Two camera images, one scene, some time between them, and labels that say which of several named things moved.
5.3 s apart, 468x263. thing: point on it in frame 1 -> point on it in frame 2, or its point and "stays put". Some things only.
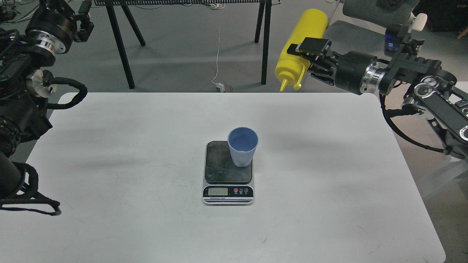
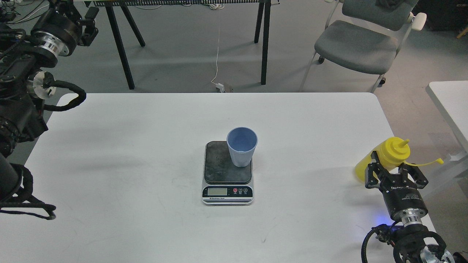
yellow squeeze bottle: [311, 23] -> [393, 151]
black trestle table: [264, 6] stays put
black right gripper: [356, 72] -> [404, 200]
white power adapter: [222, 87] stays put
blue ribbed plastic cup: [243, 142] stays put
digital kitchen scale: [225, 184] stays put
